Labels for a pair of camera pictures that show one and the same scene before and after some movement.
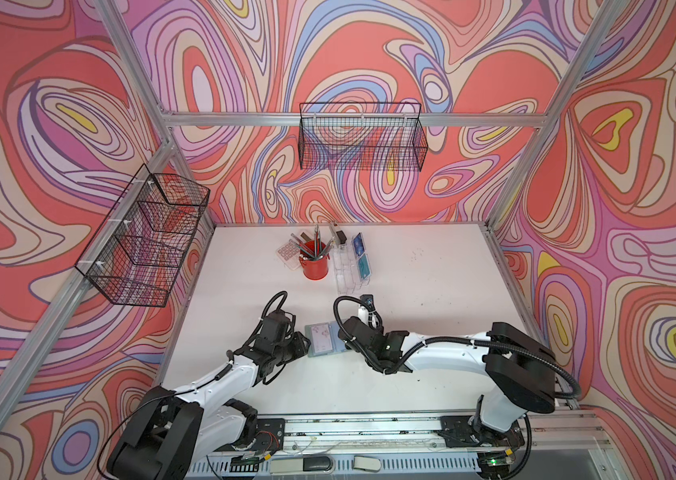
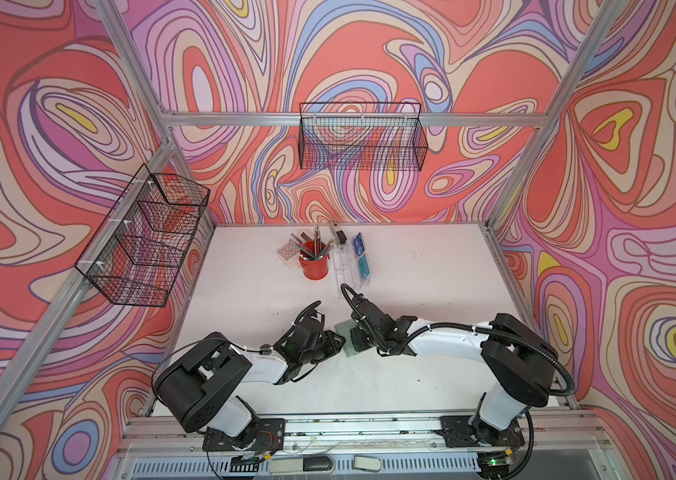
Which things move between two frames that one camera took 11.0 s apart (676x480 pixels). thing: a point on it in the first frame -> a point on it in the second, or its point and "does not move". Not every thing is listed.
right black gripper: [380, 329] -> [357, 336]
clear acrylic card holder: [352, 265] does not move
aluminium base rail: [567, 445] does not move
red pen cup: [314, 267] does not move
